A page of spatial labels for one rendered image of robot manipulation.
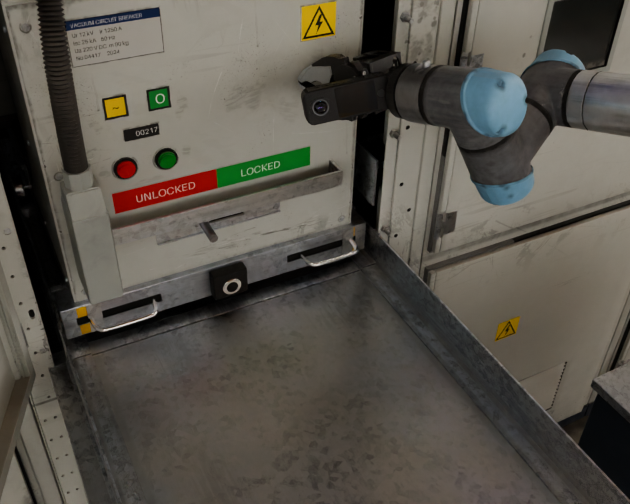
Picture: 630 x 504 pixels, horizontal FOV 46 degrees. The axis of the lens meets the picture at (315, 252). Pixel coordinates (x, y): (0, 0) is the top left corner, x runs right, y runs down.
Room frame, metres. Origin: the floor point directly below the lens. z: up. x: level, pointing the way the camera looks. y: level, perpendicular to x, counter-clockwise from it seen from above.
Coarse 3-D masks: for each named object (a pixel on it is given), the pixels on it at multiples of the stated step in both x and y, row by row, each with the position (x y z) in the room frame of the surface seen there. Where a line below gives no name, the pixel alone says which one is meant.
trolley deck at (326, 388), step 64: (256, 320) 0.90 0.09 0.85; (320, 320) 0.90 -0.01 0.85; (384, 320) 0.91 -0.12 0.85; (64, 384) 0.75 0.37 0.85; (128, 384) 0.75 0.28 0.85; (192, 384) 0.76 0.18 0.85; (256, 384) 0.76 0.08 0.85; (320, 384) 0.76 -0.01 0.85; (384, 384) 0.76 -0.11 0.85; (448, 384) 0.77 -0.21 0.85; (128, 448) 0.64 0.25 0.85; (192, 448) 0.64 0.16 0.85; (256, 448) 0.64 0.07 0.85; (320, 448) 0.64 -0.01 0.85; (384, 448) 0.65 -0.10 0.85; (448, 448) 0.65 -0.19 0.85; (512, 448) 0.65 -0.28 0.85
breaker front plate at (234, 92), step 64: (64, 0) 0.88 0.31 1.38; (128, 0) 0.91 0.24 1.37; (192, 0) 0.95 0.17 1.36; (256, 0) 1.00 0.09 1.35; (320, 0) 1.04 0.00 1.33; (128, 64) 0.91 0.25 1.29; (192, 64) 0.95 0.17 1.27; (256, 64) 0.99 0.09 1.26; (128, 128) 0.90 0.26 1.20; (192, 128) 0.95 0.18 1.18; (256, 128) 0.99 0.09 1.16; (320, 128) 1.04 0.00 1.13; (320, 192) 1.04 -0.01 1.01; (128, 256) 0.89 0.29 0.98; (192, 256) 0.94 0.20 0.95
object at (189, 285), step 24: (312, 240) 1.03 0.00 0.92; (336, 240) 1.05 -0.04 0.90; (360, 240) 1.07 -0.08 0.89; (216, 264) 0.95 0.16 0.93; (264, 264) 0.98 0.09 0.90; (288, 264) 1.00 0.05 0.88; (144, 288) 0.89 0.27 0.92; (168, 288) 0.90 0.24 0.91; (192, 288) 0.92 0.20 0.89; (72, 312) 0.83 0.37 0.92; (120, 312) 0.87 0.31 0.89; (144, 312) 0.88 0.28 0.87; (72, 336) 0.83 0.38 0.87
